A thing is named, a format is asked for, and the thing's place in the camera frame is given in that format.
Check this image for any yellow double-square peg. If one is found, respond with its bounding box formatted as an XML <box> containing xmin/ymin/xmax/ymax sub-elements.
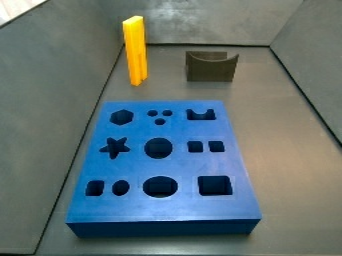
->
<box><xmin>123</xmin><ymin>16</ymin><xmax>149</xmax><ymax>86</ymax></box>

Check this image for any blue shape-sorting board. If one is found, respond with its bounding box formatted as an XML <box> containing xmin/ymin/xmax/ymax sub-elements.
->
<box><xmin>66</xmin><ymin>100</ymin><xmax>262</xmax><ymax>238</ymax></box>

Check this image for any black curved stand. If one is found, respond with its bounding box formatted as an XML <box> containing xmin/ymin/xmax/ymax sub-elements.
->
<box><xmin>186</xmin><ymin>51</ymin><xmax>240</xmax><ymax>82</ymax></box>

